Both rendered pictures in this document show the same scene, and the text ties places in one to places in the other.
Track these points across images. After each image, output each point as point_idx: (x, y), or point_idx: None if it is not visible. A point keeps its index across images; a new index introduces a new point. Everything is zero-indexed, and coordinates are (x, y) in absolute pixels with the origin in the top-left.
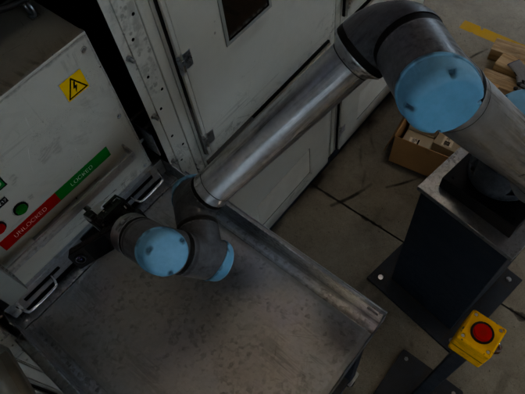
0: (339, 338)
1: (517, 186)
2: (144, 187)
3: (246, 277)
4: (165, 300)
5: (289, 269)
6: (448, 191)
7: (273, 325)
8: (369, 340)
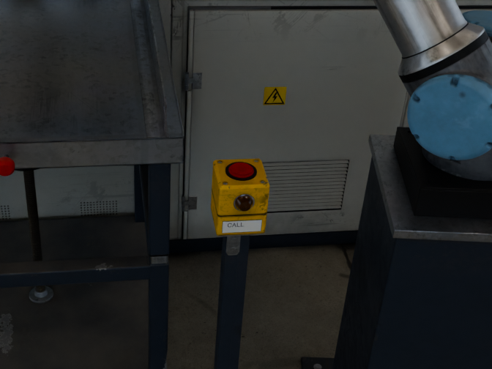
0: (115, 123)
1: (384, 21)
2: None
3: (101, 55)
4: (18, 30)
5: (143, 69)
6: (396, 152)
7: (74, 86)
8: (143, 156)
